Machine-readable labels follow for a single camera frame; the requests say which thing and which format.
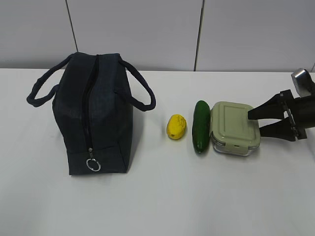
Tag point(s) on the navy blue lunch bag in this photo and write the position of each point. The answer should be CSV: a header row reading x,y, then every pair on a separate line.
x,y
93,98

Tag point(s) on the green cucumber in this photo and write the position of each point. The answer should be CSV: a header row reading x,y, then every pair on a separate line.
x,y
201,126

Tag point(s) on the glass container with green lid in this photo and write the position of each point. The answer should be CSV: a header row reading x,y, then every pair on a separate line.
x,y
231,130

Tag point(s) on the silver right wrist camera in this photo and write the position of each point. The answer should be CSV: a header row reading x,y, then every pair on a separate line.
x,y
303,82

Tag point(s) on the yellow lemon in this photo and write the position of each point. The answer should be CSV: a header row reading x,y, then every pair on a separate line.
x,y
176,127

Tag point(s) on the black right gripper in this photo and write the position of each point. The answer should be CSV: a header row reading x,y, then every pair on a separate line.
x,y
300,111

